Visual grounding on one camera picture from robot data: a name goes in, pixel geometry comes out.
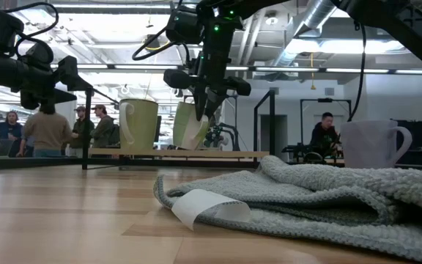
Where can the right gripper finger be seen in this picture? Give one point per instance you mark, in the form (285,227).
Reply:
(214,102)
(200,104)

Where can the mug with green interior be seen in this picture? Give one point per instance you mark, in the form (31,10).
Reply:
(183,124)

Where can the ceiling light strip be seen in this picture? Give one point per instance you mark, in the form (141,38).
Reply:
(145,66)
(269,68)
(357,70)

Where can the blue-grey mug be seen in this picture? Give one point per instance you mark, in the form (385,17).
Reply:
(370,144)

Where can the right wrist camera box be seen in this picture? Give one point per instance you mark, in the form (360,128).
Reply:
(183,25)

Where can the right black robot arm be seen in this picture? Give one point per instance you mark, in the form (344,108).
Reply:
(398,25)

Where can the mug with white interior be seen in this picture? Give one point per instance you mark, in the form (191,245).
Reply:
(141,124)

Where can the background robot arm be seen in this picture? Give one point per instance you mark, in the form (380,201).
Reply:
(220,133)

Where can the grey folded cloth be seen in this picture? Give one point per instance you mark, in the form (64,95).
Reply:
(306,205)

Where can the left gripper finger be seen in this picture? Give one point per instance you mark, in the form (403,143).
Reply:
(72,75)
(64,97)

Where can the black aluminium table frame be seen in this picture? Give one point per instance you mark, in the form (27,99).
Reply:
(31,161)

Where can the black overhead rig frame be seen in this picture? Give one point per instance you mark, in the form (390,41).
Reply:
(324,99)

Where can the silver ventilation duct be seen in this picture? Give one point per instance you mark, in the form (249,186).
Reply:
(317,14)

